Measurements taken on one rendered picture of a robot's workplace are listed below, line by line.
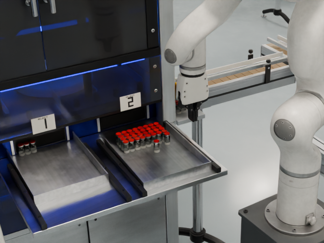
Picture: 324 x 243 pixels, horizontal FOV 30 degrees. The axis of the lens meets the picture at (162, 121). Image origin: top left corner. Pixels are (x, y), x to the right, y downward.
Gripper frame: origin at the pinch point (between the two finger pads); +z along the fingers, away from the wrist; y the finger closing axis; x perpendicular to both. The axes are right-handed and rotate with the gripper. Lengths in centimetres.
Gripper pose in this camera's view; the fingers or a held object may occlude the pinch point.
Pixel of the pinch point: (193, 114)
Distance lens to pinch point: 199.4
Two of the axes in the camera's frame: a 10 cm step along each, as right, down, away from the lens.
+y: -8.9, 2.4, -3.9
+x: 4.6, 4.1, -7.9
